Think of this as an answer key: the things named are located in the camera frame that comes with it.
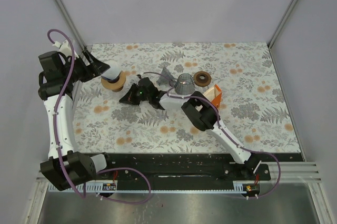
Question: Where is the white paper coffee filter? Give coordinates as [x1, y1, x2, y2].
[101, 60, 122, 79]

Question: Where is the grey plastic dripper cone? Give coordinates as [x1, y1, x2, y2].
[156, 67, 176, 87]

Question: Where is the aluminium rail frame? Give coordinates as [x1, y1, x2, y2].
[36, 162, 322, 182]

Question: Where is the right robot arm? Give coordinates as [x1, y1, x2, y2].
[119, 77, 261, 180]

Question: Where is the dark wooden dripper ring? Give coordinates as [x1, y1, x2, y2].
[193, 71, 212, 87]

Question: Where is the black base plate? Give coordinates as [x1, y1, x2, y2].
[97, 153, 271, 191]

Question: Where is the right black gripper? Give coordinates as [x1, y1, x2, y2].
[119, 84, 151, 106]

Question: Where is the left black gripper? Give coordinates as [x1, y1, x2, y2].
[62, 49, 110, 83]

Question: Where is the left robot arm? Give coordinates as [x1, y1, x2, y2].
[38, 50, 114, 191]

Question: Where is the light wooden dripper ring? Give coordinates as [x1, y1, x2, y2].
[102, 70, 127, 93]

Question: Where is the blue plastic dripper cone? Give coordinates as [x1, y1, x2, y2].
[101, 76, 120, 83]

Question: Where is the white slotted cable duct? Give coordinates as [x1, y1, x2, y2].
[47, 181, 248, 194]

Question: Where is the orange coffee filter box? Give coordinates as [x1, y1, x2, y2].
[211, 84, 222, 108]

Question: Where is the floral table mat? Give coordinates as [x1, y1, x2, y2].
[73, 42, 300, 153]

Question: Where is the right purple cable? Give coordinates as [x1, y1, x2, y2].
[136, 72, 282, 200]

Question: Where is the clear glass dripper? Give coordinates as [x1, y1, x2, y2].
[168, 73, 195, 95]

